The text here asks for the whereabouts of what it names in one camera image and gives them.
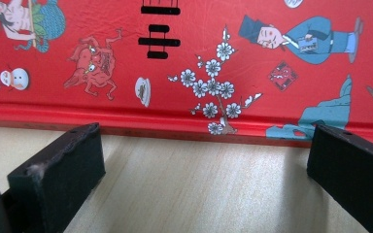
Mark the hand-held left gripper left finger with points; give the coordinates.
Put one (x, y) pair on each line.
(58, 181)

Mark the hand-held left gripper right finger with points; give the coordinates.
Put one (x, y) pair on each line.
(353, 174)

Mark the red picture book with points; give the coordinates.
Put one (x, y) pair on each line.
(77, 19)

